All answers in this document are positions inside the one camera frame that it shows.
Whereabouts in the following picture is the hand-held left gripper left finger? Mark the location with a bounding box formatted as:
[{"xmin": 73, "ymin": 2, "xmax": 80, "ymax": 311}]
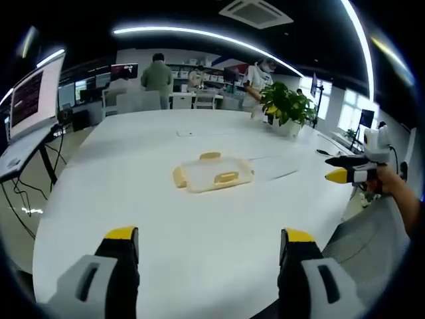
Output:
[{"xmin": 45, "ymin": 226, "xmax": 141, "ymax": 319}]

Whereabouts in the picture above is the green potted plant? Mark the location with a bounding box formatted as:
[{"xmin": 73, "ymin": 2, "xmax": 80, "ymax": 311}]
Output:
[{"xmin": 258, "ymin": 81, "xmax": 319, "ymax": 128}]

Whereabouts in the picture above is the black cable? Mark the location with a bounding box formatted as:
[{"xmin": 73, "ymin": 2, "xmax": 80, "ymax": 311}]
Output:
[{"xmin": 1, "ymin": 131, "xmax": 67, "ymax": 240}]

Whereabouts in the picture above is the long ceiling light strip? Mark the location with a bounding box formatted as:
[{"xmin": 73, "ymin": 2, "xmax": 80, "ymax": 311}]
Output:
[
  {"xmin": 112, "ymin": 25, "xmax": 303, "ymax": 77},
  {"xmin": 340, "ymin": 0, "xmax": 380, "ymax": 114}
]

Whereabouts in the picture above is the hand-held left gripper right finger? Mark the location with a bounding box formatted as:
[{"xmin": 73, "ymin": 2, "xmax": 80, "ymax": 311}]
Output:
[{"xmin": 277, "ymin": 227, "xmax": 367, "ymax": 319}]

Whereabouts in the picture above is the small dark monitor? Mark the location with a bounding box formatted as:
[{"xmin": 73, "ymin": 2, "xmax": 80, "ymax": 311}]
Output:
[{"xmin": 359, "ymin": 108, "xmax": 376, "ymax": 128}]

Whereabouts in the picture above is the black monitor on stand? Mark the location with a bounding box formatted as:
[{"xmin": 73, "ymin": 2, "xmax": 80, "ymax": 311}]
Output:
[{"xmin": 311, "ymin": 72, "xmax": 325, "ymax": 129}]

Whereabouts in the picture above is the clear lid with yellow buckles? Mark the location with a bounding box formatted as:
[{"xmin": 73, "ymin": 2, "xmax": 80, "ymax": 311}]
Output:
[{"xmin": 172, "ymin": 151, "xmax": 256, "ymax": 194}]

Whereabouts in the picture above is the large computer monitor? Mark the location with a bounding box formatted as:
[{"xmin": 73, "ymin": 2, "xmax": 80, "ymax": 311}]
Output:
[{"xmin": 7, "ymin": 53, "xmax": 66, "ymax": 141}]

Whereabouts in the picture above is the grey mesh office chair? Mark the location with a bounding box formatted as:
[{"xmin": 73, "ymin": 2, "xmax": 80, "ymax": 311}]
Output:
[{"xmin": 322, "ymin": 208, "xmax": 413, "ymax": 302}]

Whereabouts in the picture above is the white plant pot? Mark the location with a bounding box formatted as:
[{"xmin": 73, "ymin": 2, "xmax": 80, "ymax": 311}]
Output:
[{"xmin": 272, "ymin": 116, "xmax": 301, "ymax": 138}]

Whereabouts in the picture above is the person's right hand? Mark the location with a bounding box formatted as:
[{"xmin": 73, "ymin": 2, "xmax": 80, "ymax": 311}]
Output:
[{"xmin": 365, "ymin": 163, "xmax": 406, "ymax": 195}]

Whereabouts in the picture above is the white chair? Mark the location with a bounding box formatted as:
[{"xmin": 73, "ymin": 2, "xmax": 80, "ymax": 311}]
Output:
[{"xmin": 192, "ymin": 88, "xmax": 218, "ymax": 110}]

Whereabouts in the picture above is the wall screen with red picture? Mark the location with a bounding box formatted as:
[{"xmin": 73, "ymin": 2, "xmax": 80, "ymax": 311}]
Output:
[{"xmin": 110, "ymin": 62, "xmax": 139, "ymax": 82}]

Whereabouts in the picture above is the ceiling air conditioner vent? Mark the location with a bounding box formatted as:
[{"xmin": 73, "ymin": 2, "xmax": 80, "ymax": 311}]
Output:
[{"xmin": 218, "ymin": 0, "xmax": 295, "ymax": 29}]

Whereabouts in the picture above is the grey side desk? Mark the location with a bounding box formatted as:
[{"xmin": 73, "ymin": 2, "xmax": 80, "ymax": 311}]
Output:
[{"xmin": 0, "ymin": 128, "xmax": 60, "ymax": 193}]

